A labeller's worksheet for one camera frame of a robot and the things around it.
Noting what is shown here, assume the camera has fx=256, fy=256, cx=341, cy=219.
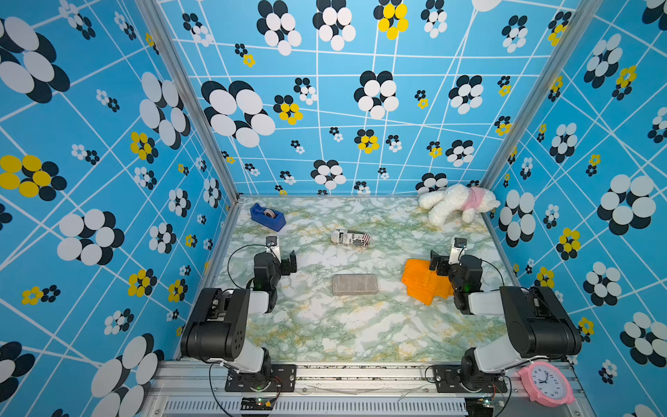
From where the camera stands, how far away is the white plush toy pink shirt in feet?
3.53

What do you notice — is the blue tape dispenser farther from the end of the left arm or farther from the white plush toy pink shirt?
the white plush toy pink shirt

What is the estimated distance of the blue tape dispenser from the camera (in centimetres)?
107

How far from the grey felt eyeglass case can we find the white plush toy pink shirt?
1.30ft

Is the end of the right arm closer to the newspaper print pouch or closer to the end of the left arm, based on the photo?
the newspaper print pouch

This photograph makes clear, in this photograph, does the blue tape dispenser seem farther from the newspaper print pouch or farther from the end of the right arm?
the end of the right arm

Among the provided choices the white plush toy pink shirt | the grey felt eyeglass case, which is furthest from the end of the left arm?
the white plush toy pink shirt
